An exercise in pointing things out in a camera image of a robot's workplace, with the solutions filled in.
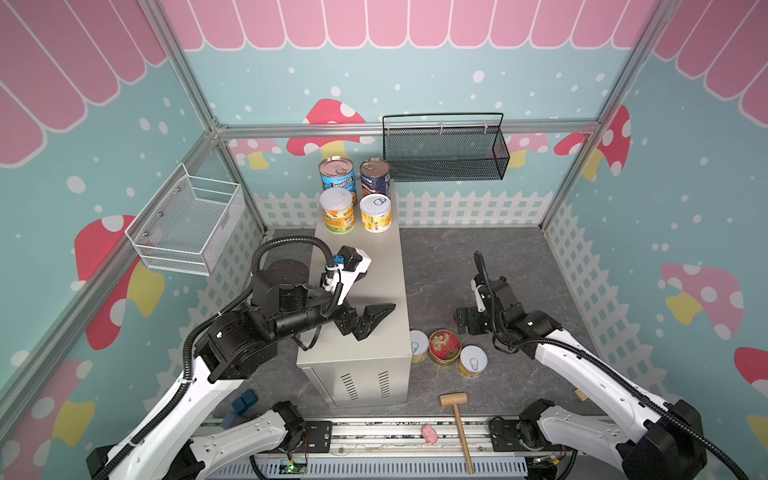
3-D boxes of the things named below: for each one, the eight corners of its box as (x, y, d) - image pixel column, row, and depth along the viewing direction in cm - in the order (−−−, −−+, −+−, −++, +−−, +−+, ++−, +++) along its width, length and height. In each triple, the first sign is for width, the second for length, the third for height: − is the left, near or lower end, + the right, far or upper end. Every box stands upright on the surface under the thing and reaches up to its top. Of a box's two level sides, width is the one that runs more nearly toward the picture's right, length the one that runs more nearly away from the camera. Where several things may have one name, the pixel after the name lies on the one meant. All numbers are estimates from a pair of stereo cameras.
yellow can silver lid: (459, 378, 86) (462, 371, 81) (455, 352, 90) (459, 344, 86) (484, 378, 86) (490, 371, 81) (480, 352, 90) (484, 344, 86)
